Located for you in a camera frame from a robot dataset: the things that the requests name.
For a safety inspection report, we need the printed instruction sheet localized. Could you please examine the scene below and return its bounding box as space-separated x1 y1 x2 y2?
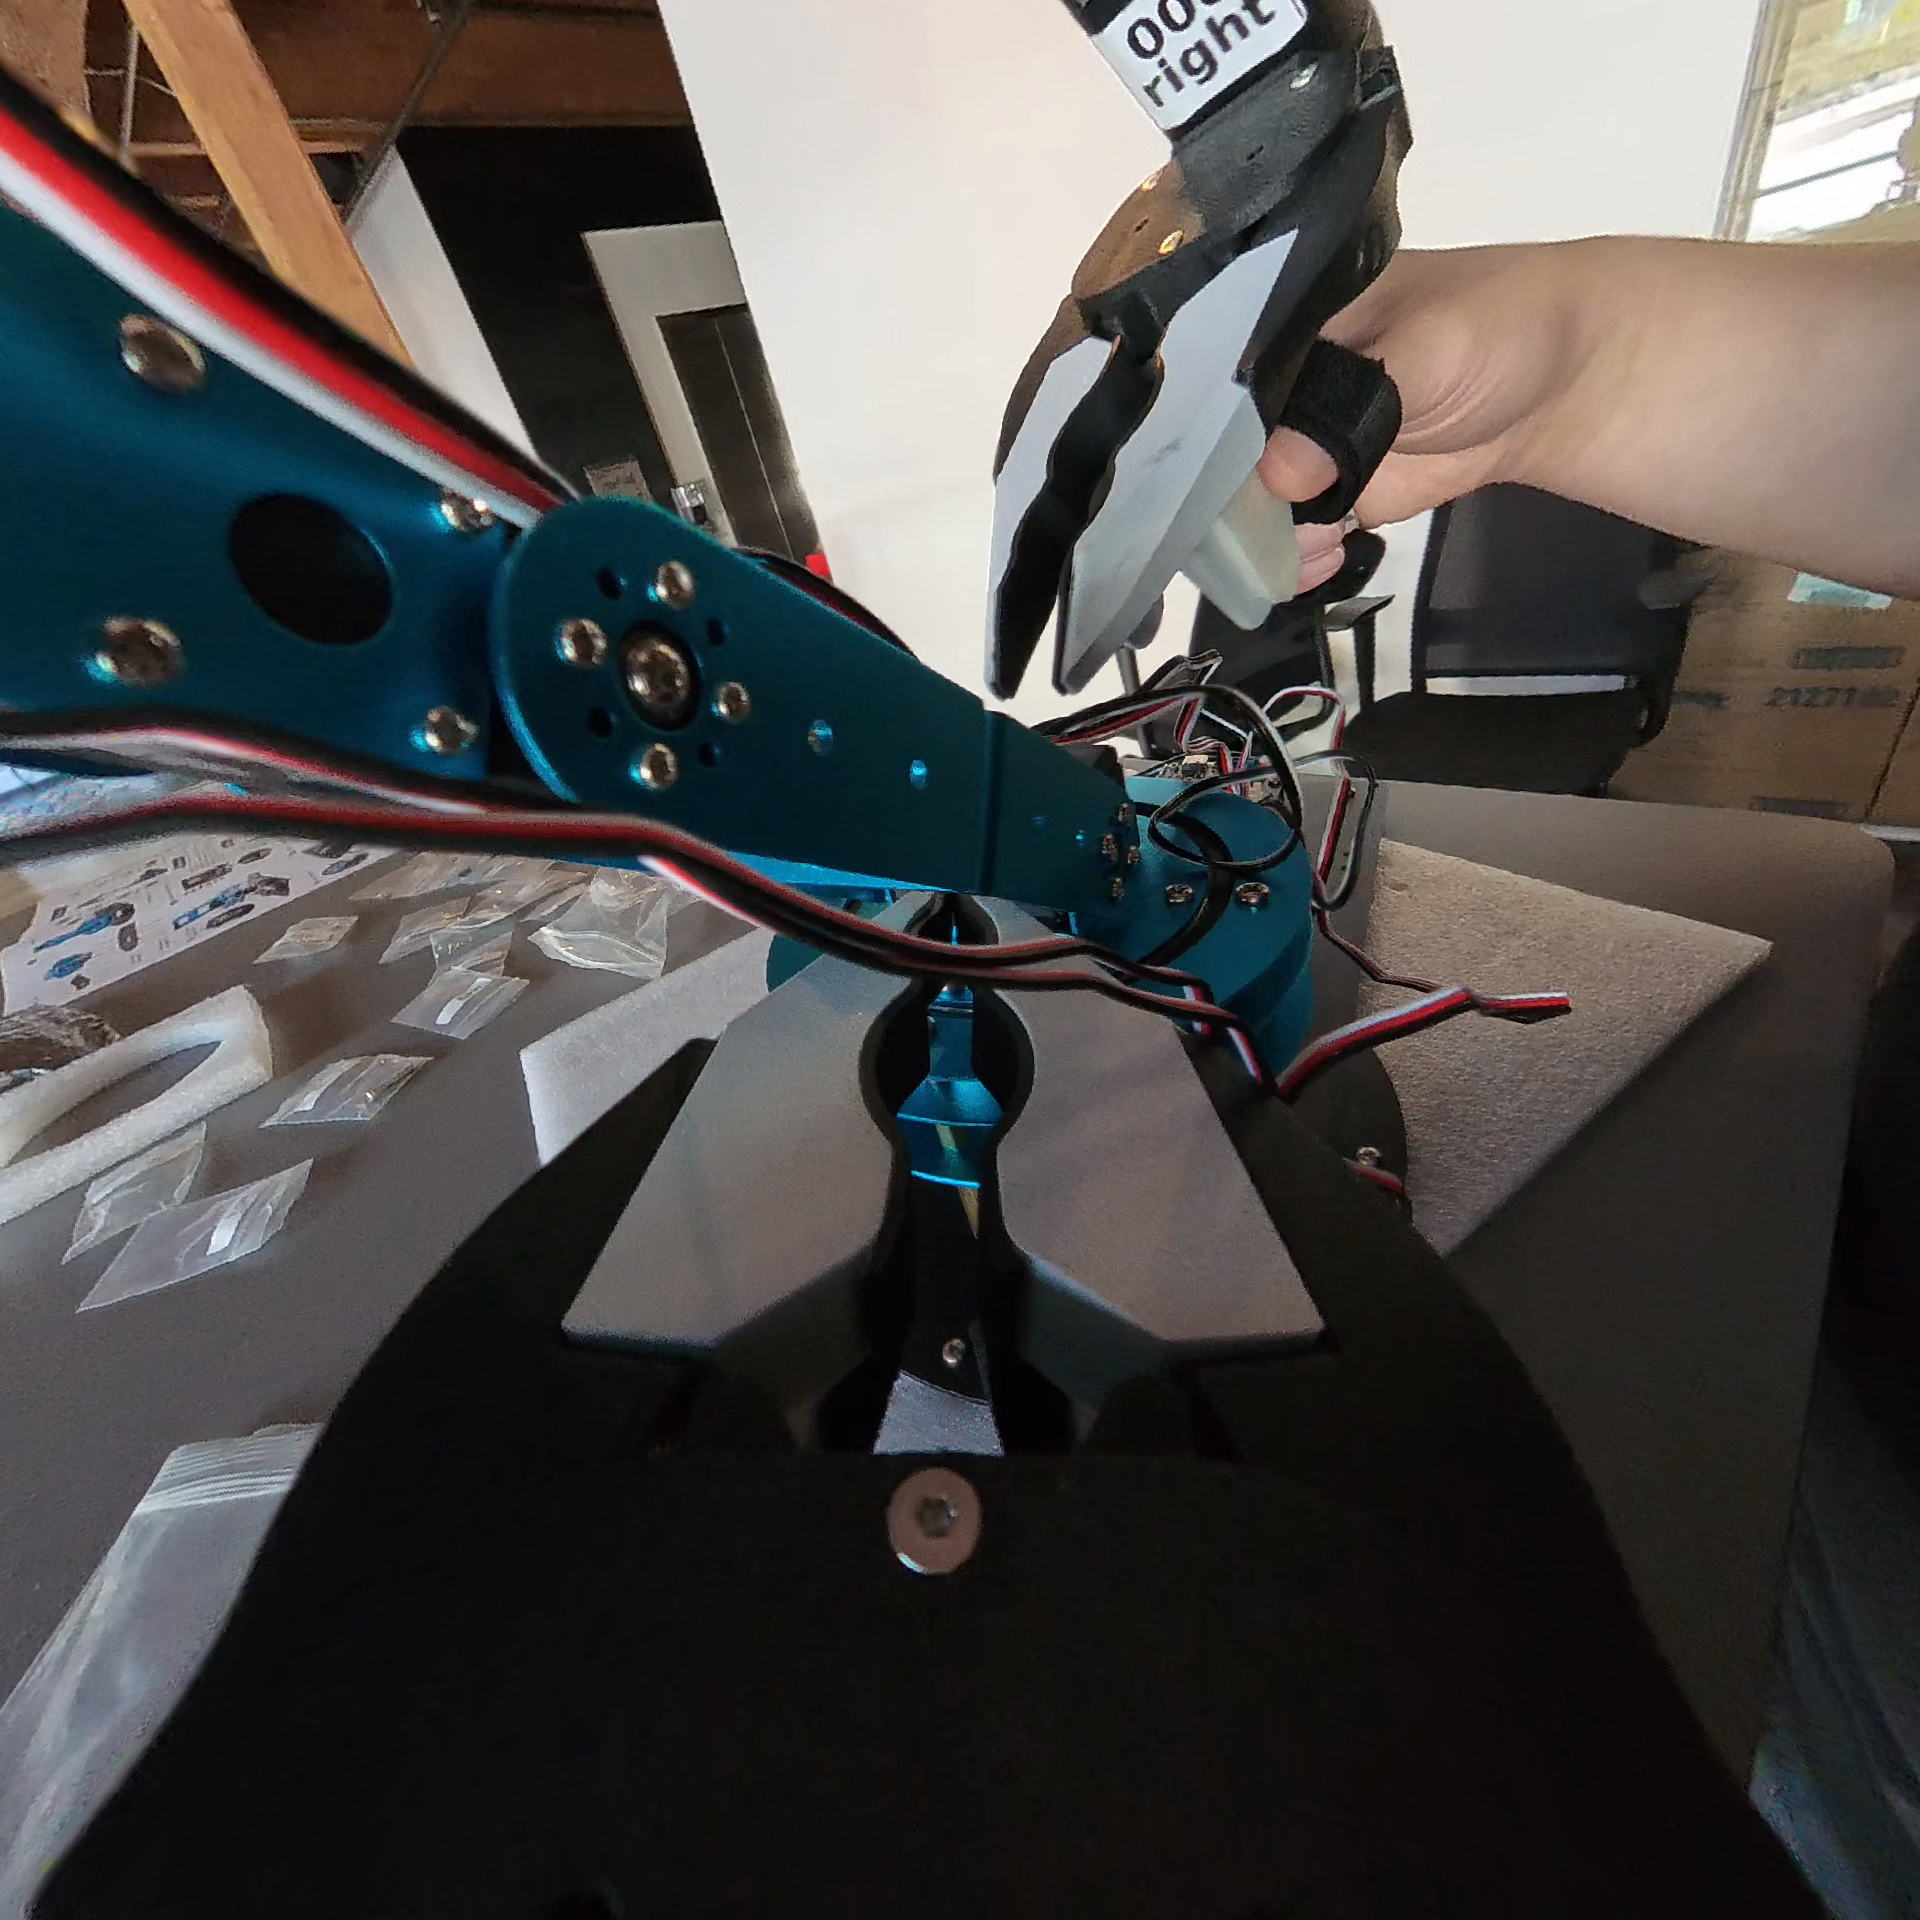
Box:
0 841 370 1013

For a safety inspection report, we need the thick wooden support post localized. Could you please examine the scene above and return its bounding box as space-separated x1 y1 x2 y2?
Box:
119 0 405 362

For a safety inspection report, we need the robot control circuit board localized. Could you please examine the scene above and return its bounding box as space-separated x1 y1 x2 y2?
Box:
1124 744 1299 803

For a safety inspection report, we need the pile of small plastic bags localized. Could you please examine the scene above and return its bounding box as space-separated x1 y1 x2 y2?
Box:
68 855 707 1313

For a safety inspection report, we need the blue toy robot arm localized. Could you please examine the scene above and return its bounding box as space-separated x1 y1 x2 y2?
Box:
0 67 1575 1448

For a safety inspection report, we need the person's dark shirt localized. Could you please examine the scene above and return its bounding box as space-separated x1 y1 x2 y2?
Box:
1747 898 1920 1920

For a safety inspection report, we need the crumpled antistatic bag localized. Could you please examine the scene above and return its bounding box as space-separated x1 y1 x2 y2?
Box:
0 1007 121 1073

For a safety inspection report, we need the person's right forearm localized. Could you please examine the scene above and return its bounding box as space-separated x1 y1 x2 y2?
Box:
1560 233 1920 601

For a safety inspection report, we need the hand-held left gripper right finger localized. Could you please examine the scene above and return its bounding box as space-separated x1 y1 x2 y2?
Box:
973 896 1330 1360

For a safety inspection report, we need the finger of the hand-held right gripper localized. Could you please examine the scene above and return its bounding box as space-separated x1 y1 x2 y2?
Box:
1054 225 1301 695
985 331 1168 700

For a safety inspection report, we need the white foam frame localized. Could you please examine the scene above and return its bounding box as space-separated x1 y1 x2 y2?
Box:
0 986 275 1225

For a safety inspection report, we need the person's right hand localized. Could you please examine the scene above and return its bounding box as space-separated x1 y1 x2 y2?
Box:
1251 247 1591 598

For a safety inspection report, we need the large cardboard box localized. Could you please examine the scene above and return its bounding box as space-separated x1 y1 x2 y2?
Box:
1611 547 1920 828

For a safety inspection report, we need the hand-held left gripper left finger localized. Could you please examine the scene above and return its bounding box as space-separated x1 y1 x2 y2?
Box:
562 898 938 1360

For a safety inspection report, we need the white foam sheet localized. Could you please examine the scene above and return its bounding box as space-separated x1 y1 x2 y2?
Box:
517 836 1775 1259

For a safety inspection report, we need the large clear plastic bag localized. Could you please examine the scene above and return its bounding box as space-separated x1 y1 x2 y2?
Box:
0 1424 324 1869

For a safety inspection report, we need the black office chair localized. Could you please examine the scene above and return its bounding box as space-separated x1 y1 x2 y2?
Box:
1343 480 1690 796
1178 592 1397 737

